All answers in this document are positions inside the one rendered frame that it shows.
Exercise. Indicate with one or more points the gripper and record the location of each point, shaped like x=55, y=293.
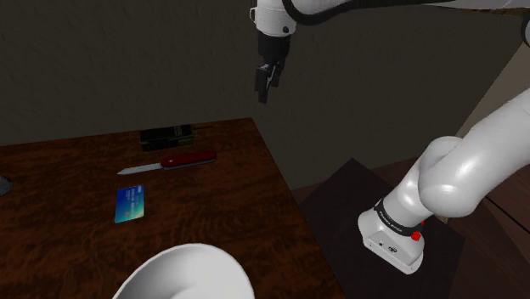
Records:
x=273, y=46

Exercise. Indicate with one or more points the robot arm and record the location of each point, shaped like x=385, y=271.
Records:
x=463, y=169

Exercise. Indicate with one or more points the red pocket knife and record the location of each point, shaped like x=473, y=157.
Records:
x=186, y=160

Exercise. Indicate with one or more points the black box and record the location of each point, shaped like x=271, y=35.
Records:
x=165, y=136

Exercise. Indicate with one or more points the brown wooden table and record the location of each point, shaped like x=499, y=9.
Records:
x=198, y=198

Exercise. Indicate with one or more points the blue card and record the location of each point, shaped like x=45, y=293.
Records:
x=129, y=203

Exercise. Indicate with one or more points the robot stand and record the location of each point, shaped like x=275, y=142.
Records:
x=372, y=248

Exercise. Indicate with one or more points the white bowl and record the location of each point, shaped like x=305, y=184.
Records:
x=186, y=275

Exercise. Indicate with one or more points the grey object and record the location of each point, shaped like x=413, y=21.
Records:
x=4, y=185

